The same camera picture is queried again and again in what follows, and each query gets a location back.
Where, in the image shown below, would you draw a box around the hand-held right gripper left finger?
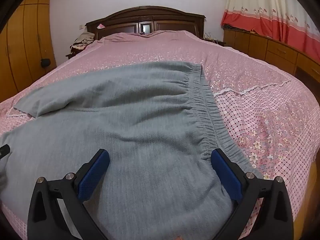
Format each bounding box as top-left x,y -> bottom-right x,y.
27,149 -> 110,240

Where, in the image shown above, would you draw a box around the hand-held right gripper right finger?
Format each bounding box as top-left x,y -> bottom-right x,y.
211,148 -> 294,240

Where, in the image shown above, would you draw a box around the grey pants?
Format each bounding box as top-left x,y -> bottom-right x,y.
0,60 -> 264,240

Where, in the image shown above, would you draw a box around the pink floral bed sheet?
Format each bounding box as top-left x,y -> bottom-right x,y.
0,30 -> 320,240

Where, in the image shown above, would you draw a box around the wooden wardrobe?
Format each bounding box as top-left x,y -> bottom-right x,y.
0,0 -> 58,103

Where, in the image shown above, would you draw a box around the long wooden cabinet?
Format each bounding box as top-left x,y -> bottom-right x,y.
223,27 -> 320,90

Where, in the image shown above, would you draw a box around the dark wooden nightstand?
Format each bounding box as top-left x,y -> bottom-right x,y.
200,36 -> 227,47

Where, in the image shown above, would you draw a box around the pile of clothes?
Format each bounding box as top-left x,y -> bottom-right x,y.
65,31 -> 95,59

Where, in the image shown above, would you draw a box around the dark wooden headboard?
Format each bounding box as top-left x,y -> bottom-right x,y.
85,6 -> 206,39

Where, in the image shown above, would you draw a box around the cream and red floral curtain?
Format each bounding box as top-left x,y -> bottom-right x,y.
220,0 -> 320,60

